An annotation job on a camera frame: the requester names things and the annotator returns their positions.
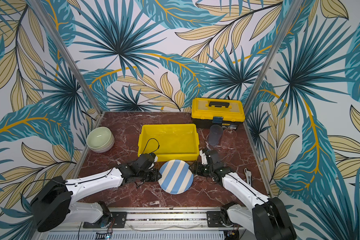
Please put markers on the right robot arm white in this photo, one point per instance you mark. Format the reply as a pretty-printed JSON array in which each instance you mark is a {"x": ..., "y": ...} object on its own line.
[{"x": 265, "y": 217}]

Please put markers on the white tape roll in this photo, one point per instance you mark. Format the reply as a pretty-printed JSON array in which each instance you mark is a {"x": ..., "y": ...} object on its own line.
[{"x": 248, "y": 175}]

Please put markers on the yellow plastic bin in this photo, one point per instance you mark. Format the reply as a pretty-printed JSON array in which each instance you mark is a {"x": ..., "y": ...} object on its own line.
[{"x": 170, "y": 142}]

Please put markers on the metal base rail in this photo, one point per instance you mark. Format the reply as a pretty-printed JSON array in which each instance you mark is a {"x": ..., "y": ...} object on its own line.
[{"x": 193, "y": 223}]

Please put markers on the green bowl top of stack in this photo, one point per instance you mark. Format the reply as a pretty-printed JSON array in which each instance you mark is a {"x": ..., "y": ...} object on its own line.
[{"x": 99, "y": 137}]

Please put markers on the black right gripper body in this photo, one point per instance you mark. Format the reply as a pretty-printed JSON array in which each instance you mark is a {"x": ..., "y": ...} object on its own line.
[{"x": 200, "y": 168}]

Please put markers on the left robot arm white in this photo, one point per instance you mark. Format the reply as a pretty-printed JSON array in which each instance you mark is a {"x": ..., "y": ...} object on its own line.
[{"x": 59, "y": 201}]

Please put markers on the blue translucent plastic cup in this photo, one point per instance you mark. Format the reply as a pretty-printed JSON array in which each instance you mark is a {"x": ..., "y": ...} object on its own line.
[{"x": 215, "y": 135}]

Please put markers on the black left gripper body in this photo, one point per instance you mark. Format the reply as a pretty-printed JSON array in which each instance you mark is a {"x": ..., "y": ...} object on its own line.
[{"x": 151, "y": 169}]

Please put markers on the yellow black toolbox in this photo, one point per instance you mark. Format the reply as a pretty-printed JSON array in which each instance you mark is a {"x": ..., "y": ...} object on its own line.
[{"x": 228, "y": 114}]

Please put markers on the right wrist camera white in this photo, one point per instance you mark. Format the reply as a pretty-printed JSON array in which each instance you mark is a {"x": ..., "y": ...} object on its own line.
[{"x": 204, "y": 156}]

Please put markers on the blue white striped plate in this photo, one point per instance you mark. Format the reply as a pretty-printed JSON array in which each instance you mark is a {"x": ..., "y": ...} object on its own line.
[{"x": 176, "y": 178}]

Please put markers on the grey bowl bottom of stack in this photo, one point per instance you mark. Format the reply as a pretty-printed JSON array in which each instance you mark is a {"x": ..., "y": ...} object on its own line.
[{"x": 105, "y": 148}]

